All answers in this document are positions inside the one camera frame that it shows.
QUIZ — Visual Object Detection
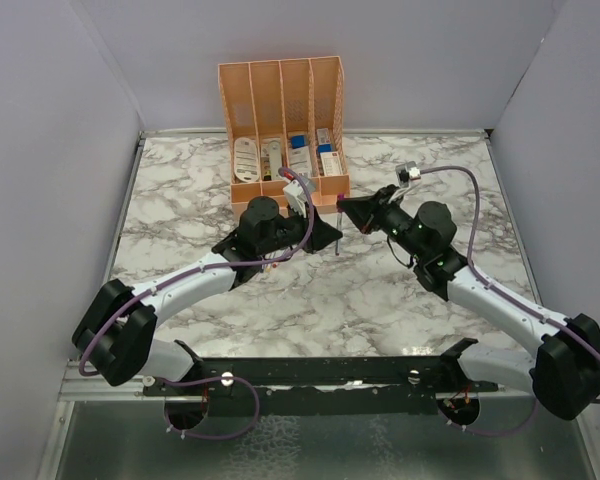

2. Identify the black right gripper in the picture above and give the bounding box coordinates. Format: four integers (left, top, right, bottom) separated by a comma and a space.
338, 185, 426, 262

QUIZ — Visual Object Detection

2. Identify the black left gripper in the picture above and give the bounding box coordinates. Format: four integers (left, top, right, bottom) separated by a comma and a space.
258, 199, 341, 256

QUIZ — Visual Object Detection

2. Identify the magenta white pen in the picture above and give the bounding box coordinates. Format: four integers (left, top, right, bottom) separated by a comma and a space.
334, 210, 343, 256

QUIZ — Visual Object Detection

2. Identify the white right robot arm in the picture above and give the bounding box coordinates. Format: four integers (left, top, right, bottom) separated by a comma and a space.
337, 185, 600, 420

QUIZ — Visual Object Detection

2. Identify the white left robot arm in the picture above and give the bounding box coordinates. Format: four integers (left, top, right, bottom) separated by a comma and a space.
72, 196, 342, 395

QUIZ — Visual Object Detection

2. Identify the white box blue lid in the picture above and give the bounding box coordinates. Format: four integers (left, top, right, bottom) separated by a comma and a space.
287, 132, 313, 177

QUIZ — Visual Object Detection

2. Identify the grey metal flat tool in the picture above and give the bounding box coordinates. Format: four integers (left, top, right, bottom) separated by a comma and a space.
265, 139, 283, 180

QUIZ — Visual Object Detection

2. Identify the white oval packaged item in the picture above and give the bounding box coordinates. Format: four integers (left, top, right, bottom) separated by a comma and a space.
233, 137, 260, 183

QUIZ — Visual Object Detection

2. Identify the peach plastic desk organizer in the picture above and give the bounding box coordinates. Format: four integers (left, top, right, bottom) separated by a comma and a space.
218, 56, 350, 215

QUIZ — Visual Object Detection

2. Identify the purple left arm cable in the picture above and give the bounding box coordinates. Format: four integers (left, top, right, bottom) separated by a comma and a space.
78, 167, 315, 377

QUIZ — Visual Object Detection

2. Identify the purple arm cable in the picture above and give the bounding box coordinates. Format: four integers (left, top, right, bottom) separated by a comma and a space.
419, 165, 600, 404
78, 167, 315, 377

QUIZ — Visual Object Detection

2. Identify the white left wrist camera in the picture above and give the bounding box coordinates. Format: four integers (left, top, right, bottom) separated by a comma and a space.
283, 180, 308, 217

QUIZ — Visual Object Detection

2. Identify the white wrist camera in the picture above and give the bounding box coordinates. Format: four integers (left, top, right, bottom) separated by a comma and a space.
283, 180, 308, 217
390, 161, 421, 202

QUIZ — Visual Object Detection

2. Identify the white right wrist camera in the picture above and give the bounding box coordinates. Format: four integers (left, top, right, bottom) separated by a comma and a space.
390, 161, 421, 202

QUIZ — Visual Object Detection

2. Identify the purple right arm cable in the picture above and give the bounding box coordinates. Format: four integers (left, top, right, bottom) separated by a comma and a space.
419, 165, 600, 404

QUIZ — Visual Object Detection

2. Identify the black metal base frame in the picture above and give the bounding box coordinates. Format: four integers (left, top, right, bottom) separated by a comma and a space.
143, 340, 498, 417

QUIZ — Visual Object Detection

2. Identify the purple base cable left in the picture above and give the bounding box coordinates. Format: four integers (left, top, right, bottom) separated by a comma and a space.
162, 374, 263, 441

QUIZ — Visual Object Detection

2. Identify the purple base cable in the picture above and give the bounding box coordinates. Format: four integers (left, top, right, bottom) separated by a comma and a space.
162, 374, 263, 441
444, 394, 541, 440

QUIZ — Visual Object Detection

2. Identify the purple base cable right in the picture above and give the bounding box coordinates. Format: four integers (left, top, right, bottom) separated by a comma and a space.
444, 394, 541, 440

